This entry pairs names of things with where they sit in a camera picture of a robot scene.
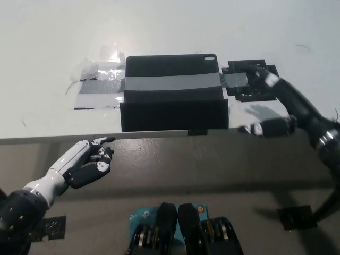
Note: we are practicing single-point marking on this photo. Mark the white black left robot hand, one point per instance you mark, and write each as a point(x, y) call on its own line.
point(69, 159)

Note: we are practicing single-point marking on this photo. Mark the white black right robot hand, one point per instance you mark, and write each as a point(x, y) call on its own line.
point(297, 103)

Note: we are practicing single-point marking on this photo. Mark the teal robot body plate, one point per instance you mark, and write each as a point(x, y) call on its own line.
point(142, 216)

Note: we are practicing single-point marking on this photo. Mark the black folded tablet cover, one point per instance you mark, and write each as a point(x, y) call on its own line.
point(172, 114)

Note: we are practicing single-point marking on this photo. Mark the thin black thread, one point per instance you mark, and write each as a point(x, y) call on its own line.
point(303, 46)

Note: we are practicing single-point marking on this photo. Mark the black square floor marker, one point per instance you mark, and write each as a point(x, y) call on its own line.
point(54, 227)
point(296, 217)

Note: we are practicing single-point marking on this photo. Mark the black fiducial marker board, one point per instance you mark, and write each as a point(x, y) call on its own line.
point(239, 66)

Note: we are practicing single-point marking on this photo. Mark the crumpled white paper piece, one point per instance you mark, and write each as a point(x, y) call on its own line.
point(89, 71)

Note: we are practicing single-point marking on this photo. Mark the gray tape strip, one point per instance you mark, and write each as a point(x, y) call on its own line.
point(172, 83)

